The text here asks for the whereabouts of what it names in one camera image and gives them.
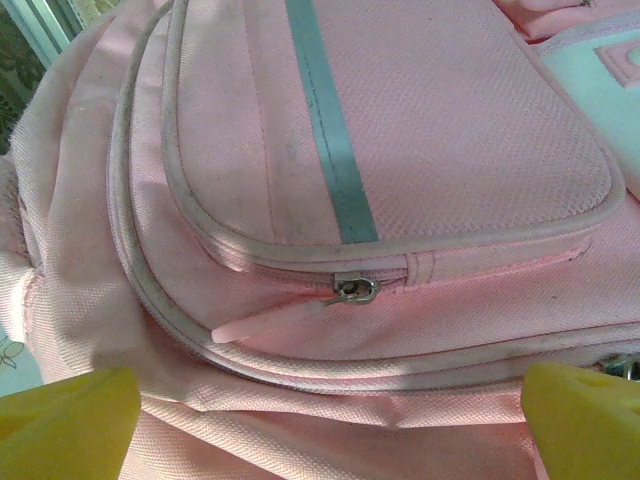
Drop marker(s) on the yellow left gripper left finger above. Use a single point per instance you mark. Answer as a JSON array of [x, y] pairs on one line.
[[65, 430]]

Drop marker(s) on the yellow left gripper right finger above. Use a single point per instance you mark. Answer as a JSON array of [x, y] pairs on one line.
[[585, 430]]

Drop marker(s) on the pink backpack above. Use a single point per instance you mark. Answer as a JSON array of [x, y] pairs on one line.
[[400, 125]]

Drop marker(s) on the floral tablecloth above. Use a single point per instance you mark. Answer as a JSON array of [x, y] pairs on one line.
[[10, 360]]

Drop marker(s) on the aluminium frame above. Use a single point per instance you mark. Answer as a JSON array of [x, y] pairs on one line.
[[40, 25]]

